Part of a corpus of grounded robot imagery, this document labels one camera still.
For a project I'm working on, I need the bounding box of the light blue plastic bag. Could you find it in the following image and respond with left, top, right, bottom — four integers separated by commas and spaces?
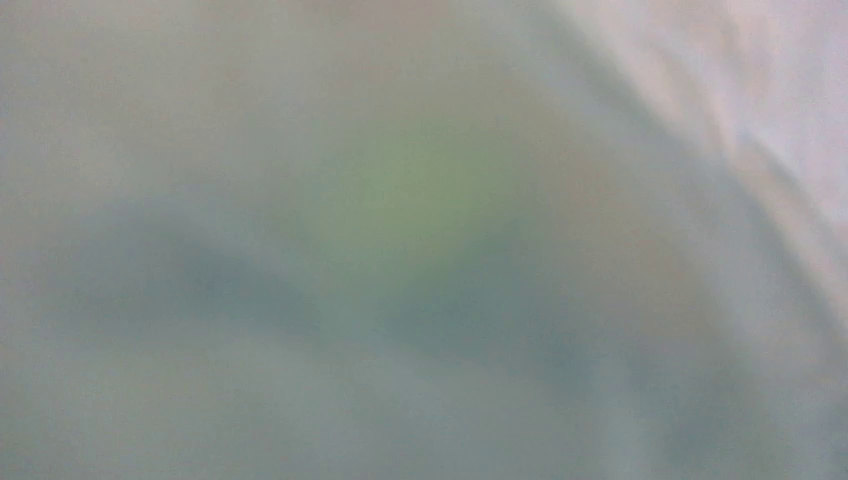
1, 1, 847, 479

